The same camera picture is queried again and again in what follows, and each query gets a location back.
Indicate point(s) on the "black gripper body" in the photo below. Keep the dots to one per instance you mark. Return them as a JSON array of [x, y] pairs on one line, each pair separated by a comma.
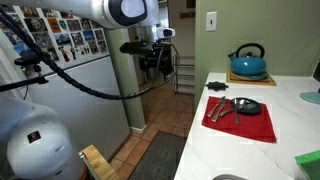
[[160, 61]]

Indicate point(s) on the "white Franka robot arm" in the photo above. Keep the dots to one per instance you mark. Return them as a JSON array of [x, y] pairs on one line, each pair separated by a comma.
[[40, 146]]

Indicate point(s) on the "fridge photo print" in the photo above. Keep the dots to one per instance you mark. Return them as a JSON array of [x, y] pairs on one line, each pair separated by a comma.
[[99, 34], [42, 39], [102, 46], [77, 38], [93, 47], [50, 13], [62, 39], [73, 25], [86, 24], [29, 12], [52, 54], [20, 50]]

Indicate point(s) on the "black star trivet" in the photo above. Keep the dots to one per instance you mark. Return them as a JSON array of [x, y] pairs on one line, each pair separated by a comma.
[[216, 86]]

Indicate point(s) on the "steel table knife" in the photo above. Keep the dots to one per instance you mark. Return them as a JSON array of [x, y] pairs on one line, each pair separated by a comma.
[[219, 111], [216, 106]]

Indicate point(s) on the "blue fridge photo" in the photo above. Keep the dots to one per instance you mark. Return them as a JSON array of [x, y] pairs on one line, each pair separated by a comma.
[[13, 36], [89, 35]]

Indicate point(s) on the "steel spoon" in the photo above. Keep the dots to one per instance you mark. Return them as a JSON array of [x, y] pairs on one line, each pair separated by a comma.
[[226, 112]]

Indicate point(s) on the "white refrigerator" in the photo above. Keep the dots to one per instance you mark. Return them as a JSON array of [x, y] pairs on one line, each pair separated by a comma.
[[83, 110]]

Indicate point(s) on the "steel fork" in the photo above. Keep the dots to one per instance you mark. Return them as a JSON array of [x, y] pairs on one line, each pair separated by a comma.
[[236, 115]]

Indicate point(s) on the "green trivet under kettle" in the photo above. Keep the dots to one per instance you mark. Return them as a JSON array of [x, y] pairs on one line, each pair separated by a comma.
[[253, 77]]

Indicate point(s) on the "patterned floor rug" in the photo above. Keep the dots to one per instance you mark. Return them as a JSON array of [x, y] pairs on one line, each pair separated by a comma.
[[160, 156]]

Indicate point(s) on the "red figure fridge magnet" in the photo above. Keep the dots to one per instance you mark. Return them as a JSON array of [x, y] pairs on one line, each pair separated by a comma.
[[64, 53]]

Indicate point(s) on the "black bowl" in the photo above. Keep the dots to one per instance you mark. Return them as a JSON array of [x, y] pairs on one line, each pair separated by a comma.
[[251, 107]]

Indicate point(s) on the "small teal fridge magnet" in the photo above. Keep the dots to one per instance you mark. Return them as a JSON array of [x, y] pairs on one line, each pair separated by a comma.
[[62, 24]]

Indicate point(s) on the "wooden board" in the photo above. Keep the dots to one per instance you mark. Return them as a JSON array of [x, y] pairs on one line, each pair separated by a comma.
[[266, 82]]

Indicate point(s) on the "orange fridge photo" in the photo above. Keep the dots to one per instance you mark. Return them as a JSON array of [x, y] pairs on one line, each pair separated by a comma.
[[54, 24]]

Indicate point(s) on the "red cloth napkin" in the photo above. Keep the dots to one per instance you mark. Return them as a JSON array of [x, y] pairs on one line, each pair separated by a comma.
[[253, 128]]

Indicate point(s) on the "wooden robot stand top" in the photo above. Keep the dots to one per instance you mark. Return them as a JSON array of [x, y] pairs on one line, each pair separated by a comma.
[[100, 163]]

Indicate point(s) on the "round dark face photo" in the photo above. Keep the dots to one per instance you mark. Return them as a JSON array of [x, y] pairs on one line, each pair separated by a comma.
[[35, 24]]

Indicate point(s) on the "teal plate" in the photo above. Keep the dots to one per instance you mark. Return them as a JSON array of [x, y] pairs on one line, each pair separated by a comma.
[[311, 97]]

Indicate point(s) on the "black screen edge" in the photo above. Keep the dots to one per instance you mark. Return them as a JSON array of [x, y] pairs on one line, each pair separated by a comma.
[[317, 71]]

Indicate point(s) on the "green sponge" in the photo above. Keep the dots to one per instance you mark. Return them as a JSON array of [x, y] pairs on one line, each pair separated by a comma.
[[310, 165]]

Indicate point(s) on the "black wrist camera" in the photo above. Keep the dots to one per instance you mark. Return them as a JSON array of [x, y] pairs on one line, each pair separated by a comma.
[[136, 48]]

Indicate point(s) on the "wooden wall coat rack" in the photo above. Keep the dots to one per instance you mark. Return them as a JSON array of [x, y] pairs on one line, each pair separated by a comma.
[[187, 15]]

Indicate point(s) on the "white light switch plate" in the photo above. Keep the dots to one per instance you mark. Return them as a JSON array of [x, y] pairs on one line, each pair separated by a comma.
[[211, 21]]

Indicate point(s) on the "black camera stand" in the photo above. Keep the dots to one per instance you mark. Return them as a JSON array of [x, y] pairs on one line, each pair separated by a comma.
[[28, 60]]

